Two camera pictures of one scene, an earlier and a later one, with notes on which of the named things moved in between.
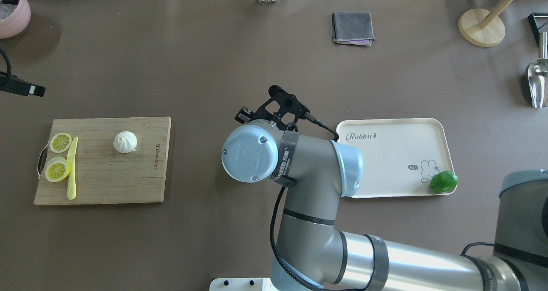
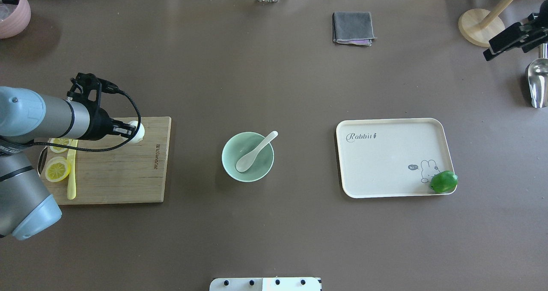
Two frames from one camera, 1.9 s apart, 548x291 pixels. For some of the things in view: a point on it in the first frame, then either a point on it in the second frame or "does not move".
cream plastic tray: (400, 156) does not move
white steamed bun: (125, 142) -> (139, 136)
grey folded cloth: (352, 28) does not move
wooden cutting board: (102, 174) does not move
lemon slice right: (57, 169) does not move
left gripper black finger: (11, 83) -> (100, 125)
